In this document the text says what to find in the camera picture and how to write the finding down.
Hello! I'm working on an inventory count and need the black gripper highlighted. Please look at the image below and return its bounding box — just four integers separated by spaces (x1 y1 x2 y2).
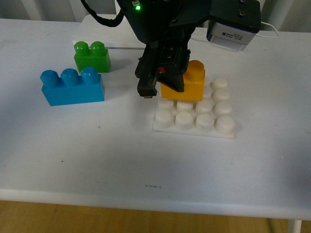
118 0 261 98

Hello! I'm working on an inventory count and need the yellow two-stud block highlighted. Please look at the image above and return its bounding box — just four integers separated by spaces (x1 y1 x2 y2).
160 60 205 101

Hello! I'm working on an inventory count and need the green two-stud block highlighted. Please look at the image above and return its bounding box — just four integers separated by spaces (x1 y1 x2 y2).
74 41 111 73

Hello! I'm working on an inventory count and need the blue three-stud block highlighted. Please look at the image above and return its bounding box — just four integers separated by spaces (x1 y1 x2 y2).
40 67 105 106

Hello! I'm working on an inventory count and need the white table leg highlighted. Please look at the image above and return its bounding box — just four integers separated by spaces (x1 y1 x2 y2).
287 219 302 233

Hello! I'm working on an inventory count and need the white studded base plate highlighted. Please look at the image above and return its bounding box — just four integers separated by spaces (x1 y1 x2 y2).
152 77 236 139

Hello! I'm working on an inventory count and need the black braided cable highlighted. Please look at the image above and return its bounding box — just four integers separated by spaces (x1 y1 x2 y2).
80 0 126 27

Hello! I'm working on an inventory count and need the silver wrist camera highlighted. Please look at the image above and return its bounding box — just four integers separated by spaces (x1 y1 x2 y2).
207 21 256 51

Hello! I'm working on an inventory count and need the white lamp cable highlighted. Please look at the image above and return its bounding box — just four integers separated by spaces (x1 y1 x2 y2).
190 21 280 41

